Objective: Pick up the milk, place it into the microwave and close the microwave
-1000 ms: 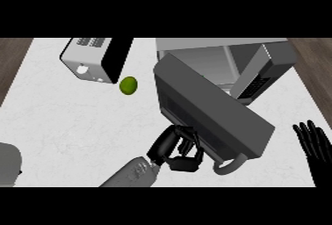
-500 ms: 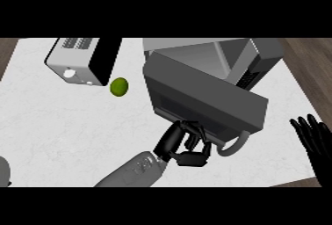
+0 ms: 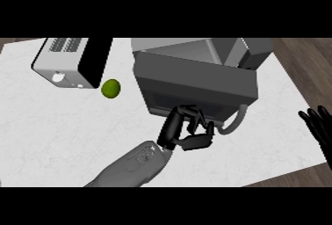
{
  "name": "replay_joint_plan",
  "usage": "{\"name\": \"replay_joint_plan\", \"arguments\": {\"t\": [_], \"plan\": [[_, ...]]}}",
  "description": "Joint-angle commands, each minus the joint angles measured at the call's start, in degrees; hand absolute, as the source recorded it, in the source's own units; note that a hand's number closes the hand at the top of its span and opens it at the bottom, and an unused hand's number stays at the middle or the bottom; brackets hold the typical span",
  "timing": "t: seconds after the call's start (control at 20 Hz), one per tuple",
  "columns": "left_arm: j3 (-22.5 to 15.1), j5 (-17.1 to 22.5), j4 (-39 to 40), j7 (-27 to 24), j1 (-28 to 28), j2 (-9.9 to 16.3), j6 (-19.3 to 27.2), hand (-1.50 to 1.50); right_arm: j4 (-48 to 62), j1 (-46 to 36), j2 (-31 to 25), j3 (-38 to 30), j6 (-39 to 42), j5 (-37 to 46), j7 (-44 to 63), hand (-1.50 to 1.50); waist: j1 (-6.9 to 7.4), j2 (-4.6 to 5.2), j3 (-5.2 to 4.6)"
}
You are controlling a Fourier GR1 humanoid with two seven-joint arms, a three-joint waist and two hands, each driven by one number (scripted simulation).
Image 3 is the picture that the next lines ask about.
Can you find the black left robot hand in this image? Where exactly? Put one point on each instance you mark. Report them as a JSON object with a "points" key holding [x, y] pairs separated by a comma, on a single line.
{"points": [[173, 129]]}

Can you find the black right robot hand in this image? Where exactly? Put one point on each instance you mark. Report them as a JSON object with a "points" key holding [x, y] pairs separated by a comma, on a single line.
{"points": [[320, 129]]}

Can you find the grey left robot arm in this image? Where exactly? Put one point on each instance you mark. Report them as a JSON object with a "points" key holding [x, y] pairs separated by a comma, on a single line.
{"points": [[134, 167]]}

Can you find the grey microwave body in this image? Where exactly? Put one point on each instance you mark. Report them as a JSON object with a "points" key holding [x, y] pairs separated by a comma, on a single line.
{"points": [[207, 51]]}

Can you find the green lime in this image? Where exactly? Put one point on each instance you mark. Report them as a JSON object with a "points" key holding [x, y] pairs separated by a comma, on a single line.
{"points": [[111, 88]]}

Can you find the white and black toaster oven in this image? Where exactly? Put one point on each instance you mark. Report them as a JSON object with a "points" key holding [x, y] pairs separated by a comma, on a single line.
{"points": [[72, 63]]}

